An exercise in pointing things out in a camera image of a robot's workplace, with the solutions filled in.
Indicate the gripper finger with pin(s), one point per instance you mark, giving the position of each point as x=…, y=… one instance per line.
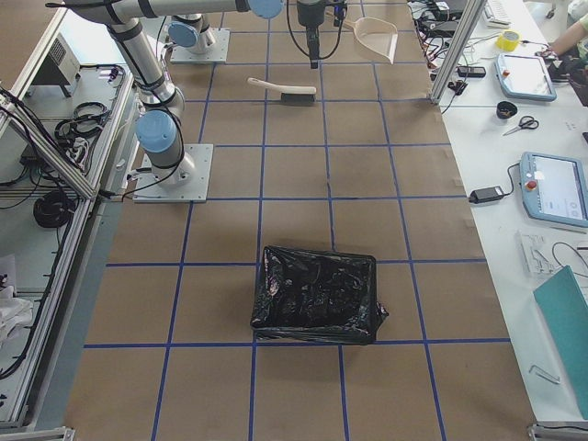
x=313, y=43

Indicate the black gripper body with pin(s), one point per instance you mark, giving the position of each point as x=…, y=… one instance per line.
x=307, y=14

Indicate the white hand brush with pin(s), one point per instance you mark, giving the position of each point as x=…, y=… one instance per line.
x=289, y=94

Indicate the white plastic dustpan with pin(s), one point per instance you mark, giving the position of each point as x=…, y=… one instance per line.
x=375, y=39

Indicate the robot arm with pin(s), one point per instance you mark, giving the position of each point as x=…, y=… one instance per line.
x=159, y=130
x=192, y=32

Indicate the black bagged right bin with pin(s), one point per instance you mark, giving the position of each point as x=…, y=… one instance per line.
x=317, y=296

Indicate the black remote device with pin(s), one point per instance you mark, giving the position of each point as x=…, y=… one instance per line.
x=471, y=71

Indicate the yellow tape roll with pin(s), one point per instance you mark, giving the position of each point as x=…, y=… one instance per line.
x=508, y=40

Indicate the upper teach pendant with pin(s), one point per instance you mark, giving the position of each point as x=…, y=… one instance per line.
x=524, y=77

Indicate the teach pendant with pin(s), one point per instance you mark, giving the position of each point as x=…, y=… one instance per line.
x=554, y=189
x=524, y=77

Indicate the black power brick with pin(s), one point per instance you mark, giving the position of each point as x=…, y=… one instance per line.
x=486, y=195

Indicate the grey control box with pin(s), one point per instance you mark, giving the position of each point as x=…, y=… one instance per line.
x=60, y=67

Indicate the lower teach pendant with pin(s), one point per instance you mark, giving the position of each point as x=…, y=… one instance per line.
x=554, y=189

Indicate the teal folder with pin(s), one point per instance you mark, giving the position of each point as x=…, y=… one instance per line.
x=564, y=310

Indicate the metal hex key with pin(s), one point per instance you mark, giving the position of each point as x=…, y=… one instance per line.
x=542, y=373

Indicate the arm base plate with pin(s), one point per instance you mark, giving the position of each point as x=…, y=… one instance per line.
x=189, y=182
x=218, y=52

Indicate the aluminium frame post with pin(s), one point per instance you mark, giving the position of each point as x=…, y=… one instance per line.
x=466, y=25

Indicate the black handled scissors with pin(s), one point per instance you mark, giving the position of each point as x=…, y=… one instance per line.
x=527, y=122

